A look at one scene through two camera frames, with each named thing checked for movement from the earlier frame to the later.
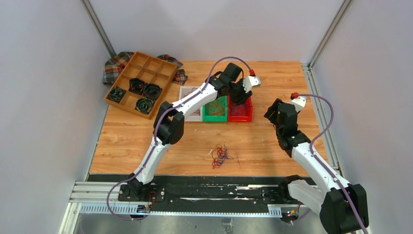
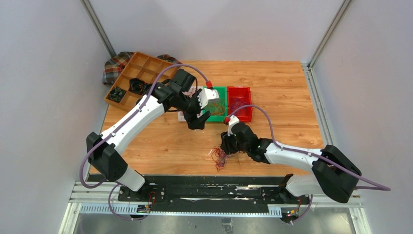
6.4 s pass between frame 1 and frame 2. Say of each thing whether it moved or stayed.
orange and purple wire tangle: stayed
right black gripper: moved
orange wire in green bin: stayed
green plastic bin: stayed
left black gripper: moved
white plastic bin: stayed
